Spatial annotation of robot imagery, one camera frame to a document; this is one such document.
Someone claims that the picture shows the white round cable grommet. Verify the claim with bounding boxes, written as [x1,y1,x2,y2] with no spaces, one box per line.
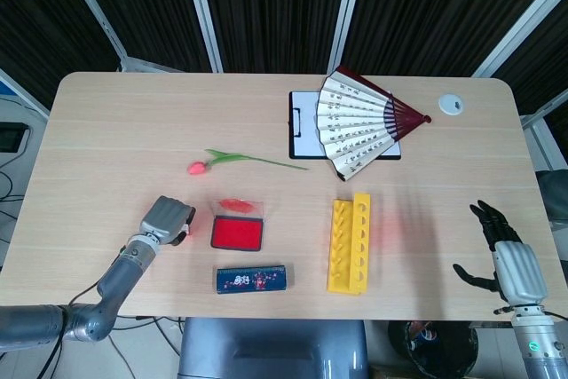
[438,93,466,117]

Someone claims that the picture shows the transparent ink pad lid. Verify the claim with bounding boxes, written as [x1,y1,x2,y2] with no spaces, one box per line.
[211,195,270,220]

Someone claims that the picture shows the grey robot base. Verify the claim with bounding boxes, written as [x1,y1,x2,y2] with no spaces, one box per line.
[177,317,370,379]

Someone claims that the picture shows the dark partition screen panel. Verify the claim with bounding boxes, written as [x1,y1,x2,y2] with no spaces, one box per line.
[197,0,352,75]
[491,0,568,119]
[70,0,210,73]
[0,0,122,110]
[341,0,565,79]

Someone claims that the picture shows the yellow test tube rack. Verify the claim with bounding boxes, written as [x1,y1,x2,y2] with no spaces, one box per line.
[326,192,373,296]

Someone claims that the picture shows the dark blue printed box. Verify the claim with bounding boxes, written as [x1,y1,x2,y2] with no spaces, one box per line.
[216,264,292,296]

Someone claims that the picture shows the artificial pink tulip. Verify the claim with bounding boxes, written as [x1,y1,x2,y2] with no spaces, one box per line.
[186,148,310,178]

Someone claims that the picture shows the black clipboard with white paper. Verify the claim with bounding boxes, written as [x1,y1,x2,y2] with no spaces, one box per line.
[288,91,402,161]

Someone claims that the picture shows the black floor cable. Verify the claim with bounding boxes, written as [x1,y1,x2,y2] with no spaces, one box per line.
[0,169,19,203]

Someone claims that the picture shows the black monitor device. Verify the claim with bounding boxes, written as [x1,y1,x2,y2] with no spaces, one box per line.
[0,122,34,154]

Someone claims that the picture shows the red ink pad black case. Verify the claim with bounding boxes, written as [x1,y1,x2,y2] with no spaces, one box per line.
[209,214,267,253]

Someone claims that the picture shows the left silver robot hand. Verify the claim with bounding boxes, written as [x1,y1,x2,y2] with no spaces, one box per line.
[139,195,197,247]

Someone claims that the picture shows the calligraphy folding fan maroon ribs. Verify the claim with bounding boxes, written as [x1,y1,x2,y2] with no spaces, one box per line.
[315,65,433,183]

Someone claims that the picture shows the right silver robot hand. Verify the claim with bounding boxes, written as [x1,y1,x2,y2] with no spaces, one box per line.
[452,199,548,309]

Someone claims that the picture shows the black trash bin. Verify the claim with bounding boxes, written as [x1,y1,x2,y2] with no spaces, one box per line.
[387,320,481,376]

